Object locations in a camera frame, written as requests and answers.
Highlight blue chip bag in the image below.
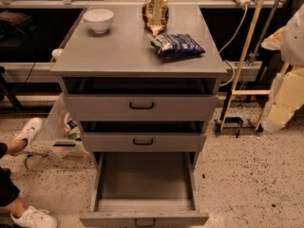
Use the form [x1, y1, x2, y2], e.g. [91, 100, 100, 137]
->
[149, 34, 205, 60]

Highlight clear plastic storage bin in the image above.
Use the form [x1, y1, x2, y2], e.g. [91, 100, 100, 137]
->
[38, 93, 86, 158]

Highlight white round knob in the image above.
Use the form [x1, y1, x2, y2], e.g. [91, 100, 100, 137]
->
[51, 48, 64, 60]

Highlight grey top drawer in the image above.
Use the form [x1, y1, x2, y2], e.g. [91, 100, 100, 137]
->
[65, 94, 218, 122]

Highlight grey drawer cabinet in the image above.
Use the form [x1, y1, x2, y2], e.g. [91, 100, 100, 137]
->
[50, 4, 230, 228]

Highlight white sneaker lower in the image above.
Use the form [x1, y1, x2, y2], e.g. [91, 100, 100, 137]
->
[10, 206, 58, 228]

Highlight white sneaker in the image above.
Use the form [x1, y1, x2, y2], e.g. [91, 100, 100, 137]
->
[11, 117, 43, 156]
[10, 206, 58, 228]

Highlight grey middle drawer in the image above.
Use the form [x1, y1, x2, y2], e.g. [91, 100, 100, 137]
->
[83, 132, 206, 152]

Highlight white ceramic bowl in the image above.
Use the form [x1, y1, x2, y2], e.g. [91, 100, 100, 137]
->
[83, 9, 114, 33]

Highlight brown and gold chip bag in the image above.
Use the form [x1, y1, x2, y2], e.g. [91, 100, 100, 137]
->
[142, 0, 169, 36]

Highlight grey open bottom drawer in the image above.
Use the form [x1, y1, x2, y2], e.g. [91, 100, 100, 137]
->
[80, 152, 209, 228]

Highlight black trouser leg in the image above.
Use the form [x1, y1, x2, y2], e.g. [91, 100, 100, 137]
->
[0, 168, 20, 207]

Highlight wooden easel frame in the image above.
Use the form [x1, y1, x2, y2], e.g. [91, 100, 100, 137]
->
[215, 0, 280, 133]

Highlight white sneaker upper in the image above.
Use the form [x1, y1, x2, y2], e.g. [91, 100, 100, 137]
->
[11, 117, 43, 156]

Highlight white power cable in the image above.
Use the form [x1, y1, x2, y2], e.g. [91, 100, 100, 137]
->
[218, 3, 249, 87]

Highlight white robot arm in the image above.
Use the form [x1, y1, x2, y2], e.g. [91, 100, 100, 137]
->
[261, 5, 304, 132]

